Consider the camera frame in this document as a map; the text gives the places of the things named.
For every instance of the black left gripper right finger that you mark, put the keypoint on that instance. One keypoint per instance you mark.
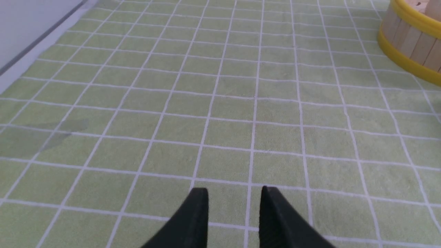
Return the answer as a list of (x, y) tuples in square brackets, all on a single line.
[(281, 226)]

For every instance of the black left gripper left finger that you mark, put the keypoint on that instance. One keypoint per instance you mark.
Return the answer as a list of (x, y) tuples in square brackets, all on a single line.
[(188, 226)]

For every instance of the green checkered tablecloth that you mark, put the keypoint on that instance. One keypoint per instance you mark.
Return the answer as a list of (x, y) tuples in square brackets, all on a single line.
[(105, 133)]

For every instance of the bamboo steamer basket yellow rim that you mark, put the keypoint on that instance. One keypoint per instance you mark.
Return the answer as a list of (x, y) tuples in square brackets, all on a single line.
[(410, 36)]

